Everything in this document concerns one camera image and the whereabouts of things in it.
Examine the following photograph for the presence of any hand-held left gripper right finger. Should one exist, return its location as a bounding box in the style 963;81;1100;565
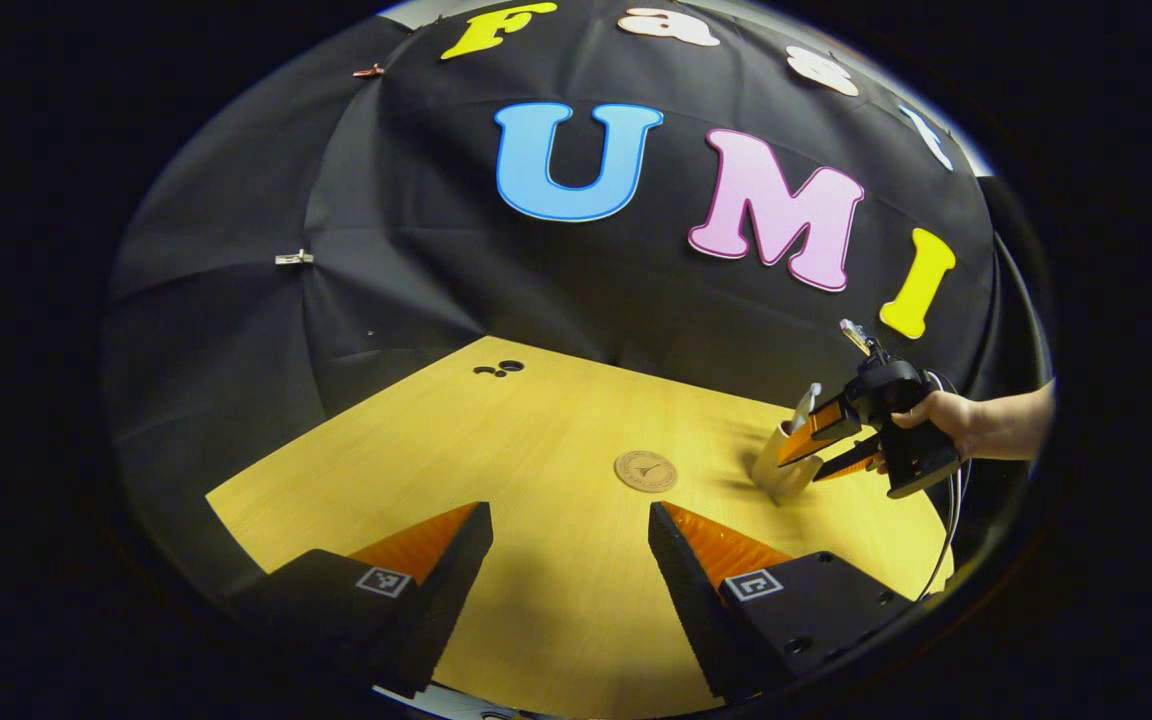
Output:
648;502;919;703

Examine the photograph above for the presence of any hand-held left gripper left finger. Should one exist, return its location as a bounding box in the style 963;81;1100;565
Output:
226;502;494;699

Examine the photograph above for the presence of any white toothpaste tube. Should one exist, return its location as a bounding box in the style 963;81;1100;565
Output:
793;383;824;437

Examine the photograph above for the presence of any beige cup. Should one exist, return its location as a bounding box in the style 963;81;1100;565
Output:
751;418;827;503

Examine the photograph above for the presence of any round brown coaster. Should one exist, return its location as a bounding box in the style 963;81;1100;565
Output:
614;450;679;493

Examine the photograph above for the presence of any wooden desktop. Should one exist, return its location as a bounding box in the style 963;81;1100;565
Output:
206;335;955;719

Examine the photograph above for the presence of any black backdrop cloth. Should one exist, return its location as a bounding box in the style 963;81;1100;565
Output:
101;0;1052;601

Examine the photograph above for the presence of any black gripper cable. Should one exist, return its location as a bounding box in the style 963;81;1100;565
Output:
914;368;969;603

